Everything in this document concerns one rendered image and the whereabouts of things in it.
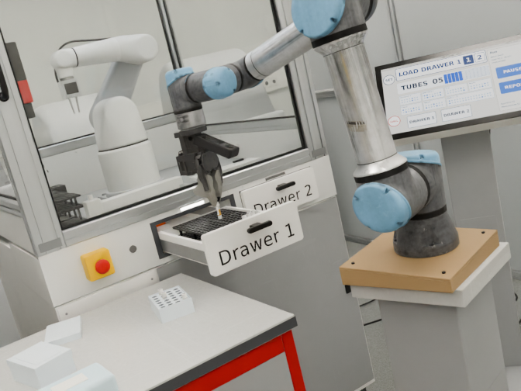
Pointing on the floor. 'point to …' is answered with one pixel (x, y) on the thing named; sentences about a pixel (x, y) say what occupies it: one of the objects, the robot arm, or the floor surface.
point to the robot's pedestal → (445, 333)
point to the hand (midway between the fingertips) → (218, 200)
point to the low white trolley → (182, 344)
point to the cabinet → (318, 282)
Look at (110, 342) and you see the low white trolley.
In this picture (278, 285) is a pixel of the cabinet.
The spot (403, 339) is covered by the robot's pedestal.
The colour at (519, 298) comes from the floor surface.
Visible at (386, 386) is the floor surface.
